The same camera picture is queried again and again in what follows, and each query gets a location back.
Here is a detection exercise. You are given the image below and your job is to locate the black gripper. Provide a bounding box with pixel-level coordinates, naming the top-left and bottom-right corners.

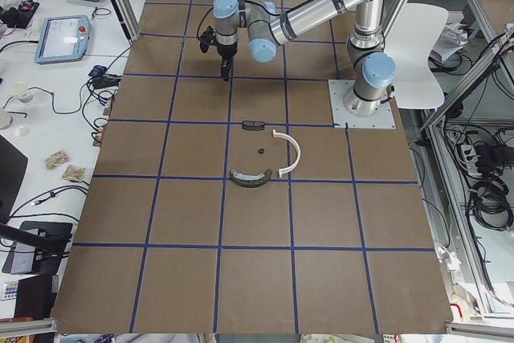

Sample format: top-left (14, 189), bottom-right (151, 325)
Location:
top-left (199, 26), bottom-right (238, 80)

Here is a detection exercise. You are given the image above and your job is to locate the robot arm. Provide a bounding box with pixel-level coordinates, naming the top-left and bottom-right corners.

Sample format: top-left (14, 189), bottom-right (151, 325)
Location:
top-left (197, 0), bottom-right (396, 117)

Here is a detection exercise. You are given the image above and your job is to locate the black brake pad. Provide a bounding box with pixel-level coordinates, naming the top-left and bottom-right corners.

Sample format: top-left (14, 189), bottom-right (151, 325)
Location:
top-left (242, 120), bottom-right (265, 132)

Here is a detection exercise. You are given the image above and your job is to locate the blue teach pendant near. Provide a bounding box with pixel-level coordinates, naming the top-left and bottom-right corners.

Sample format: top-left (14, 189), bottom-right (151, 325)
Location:
top-left (35, 14), bottom-right (91, 64)

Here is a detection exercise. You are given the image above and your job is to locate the white chair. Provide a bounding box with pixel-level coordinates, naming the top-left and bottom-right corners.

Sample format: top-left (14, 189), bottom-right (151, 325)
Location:
top-left (385, 3), bottom-right (448, 109)

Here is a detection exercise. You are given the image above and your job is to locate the white paper cup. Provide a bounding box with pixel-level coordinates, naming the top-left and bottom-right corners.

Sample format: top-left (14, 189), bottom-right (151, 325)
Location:
top-left (8, 81), bottom-right (33, 104)

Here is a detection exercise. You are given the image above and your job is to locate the white curved plastic bracket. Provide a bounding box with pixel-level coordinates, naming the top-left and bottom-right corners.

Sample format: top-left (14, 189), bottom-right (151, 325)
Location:
top-left (271, 129), bottom-right (303, 178)

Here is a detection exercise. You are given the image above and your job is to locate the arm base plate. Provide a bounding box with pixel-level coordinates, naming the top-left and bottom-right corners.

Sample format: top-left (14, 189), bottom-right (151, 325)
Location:
top-left (328, 80), bottom-right (396, 130)

